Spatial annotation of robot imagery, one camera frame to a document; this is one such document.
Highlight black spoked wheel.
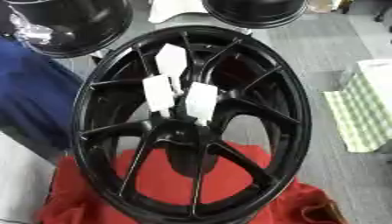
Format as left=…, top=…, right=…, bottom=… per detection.
left=68, top=24, right=314, bottom=224

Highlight black round wheel rim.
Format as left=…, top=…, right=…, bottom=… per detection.
left=200, top=0, right=312, bottom=30
left=3, top=0, right=135, bottom=59

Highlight green white checked cloth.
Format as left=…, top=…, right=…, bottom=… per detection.
left=321, top=59, right=392, bottom=154

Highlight person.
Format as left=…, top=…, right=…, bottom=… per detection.
left=0, top=37, right=86, bottom=162

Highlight clear plastic wrap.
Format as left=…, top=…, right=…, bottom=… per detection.
left=7, top=6, right=54, bottom=46

